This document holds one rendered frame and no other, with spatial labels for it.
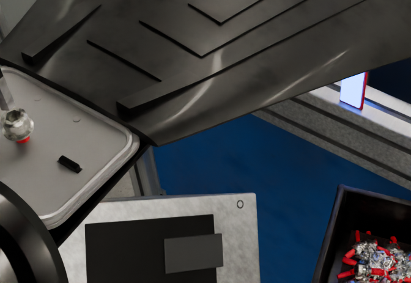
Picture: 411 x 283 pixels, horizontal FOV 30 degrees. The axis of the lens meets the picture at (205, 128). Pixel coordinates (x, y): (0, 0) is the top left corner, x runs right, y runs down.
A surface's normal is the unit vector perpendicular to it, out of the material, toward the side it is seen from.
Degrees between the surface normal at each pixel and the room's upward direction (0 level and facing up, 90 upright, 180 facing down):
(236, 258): 50
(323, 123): 90
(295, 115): 90
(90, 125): 7
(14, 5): 90
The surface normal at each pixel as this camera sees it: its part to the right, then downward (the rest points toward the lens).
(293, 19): 0.24, -0.60
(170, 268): 0.58, -0.08
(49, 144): 0.00, -0.70
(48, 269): 0.37, 0.01
